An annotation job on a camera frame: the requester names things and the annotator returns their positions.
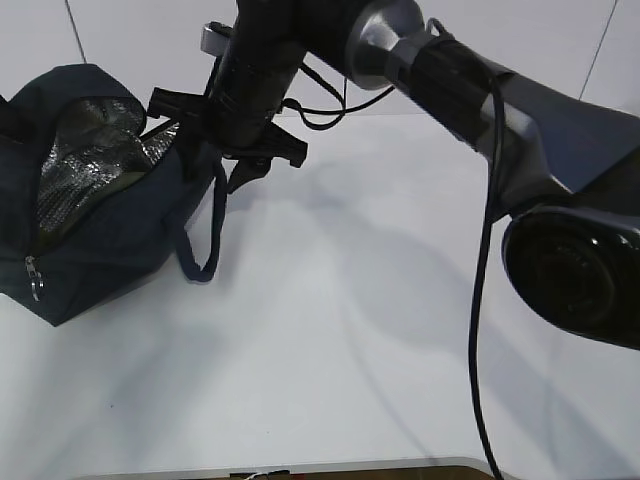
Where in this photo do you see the black right camera cable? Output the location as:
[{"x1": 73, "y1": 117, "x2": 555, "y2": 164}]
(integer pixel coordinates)
[{"x1": 284, "y1": 17, "x2": 506, "y2": 480}]

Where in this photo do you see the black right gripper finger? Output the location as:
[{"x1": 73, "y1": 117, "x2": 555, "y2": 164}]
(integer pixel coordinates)
[
  {"x1": 227, "y1": 158, "x2": 272, "y2": 194},
  {"x1": 180, "y1": 122, "x2": 210, "y2": 181}
]

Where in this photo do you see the navy blue lunch bag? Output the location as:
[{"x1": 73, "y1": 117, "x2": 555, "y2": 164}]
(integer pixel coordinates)
[{"x1": 1, "y1": 64, "x2": 227, "y2": 326}]

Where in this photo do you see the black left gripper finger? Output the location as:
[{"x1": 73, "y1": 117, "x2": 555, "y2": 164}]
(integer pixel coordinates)
[{"x1": 0, "y1": 97, "x2": 25, "y2": 143}]

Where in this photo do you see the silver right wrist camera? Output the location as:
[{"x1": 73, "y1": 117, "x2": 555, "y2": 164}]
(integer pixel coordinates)
[{"x1": 200, "y1": 21, "x2": 233, "y2": 57}]

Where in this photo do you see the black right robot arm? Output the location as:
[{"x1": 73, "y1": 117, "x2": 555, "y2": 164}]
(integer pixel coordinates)
[{"x1": 148, "y1": 1, "x2": 639, "y2": 349}]

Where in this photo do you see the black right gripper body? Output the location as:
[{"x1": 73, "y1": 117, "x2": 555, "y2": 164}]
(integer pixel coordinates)
[{"x1": 148, "y1": 1, "x2": 307, "y2": 168}]

